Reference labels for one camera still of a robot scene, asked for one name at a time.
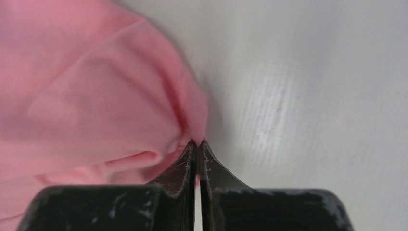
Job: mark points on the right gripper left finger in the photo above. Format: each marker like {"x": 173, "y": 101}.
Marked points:
{"x": 174, "y": 204}

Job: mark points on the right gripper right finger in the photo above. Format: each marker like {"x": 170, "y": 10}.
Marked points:
{"x": 215, "y": 179}

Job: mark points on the pink t-shirt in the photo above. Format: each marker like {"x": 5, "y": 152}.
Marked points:
{"x": 90, "y": 93}

